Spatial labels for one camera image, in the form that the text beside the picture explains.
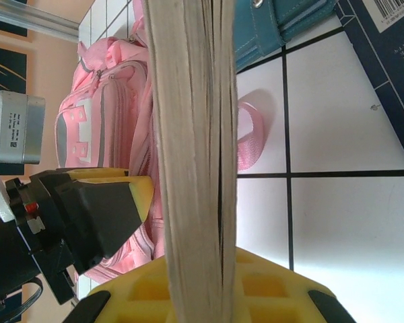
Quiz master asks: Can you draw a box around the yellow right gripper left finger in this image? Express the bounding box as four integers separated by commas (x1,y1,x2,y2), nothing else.
64,256,176,323

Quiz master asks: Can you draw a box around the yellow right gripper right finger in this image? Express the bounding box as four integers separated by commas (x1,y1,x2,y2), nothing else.
234,246,355,323

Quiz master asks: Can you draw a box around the pink student backpack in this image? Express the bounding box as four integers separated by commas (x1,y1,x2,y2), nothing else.
53,0,274,282

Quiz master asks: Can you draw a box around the yellow paperback book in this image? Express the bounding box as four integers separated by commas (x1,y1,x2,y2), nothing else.
141,0,239,323

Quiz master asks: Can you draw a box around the small blue stitched case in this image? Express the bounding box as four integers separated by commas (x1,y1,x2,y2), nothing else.
234,0,339,72

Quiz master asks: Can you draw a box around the slate blue book with barcode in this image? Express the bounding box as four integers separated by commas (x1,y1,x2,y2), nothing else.
334,0,404,169

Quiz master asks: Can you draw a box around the black thin camera cable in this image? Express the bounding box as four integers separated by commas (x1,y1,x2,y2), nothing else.
0,278,45,321

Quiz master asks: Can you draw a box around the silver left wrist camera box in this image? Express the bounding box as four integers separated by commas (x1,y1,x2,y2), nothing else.
0,89,46,166

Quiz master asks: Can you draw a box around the aluminium left corner post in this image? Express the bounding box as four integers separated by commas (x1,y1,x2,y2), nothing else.
0,5,81,44

